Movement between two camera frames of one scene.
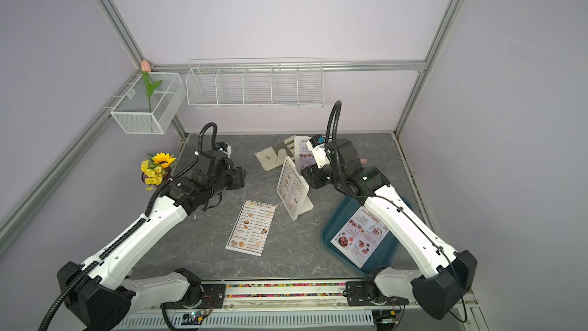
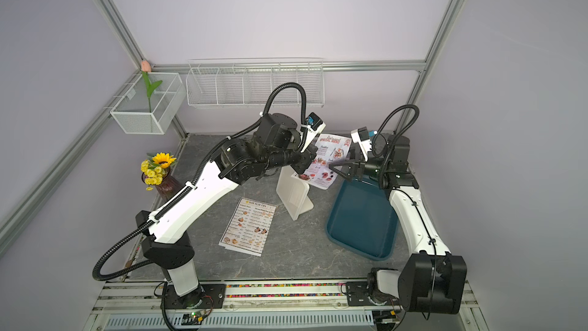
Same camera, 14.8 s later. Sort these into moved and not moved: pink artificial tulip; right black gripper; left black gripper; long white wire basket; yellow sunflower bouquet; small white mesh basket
Moved: right black gripper; left black gripper
Not moved: long white wire basket; small white mesh basket; yellow sunflower bouquet; pink artificial tulip
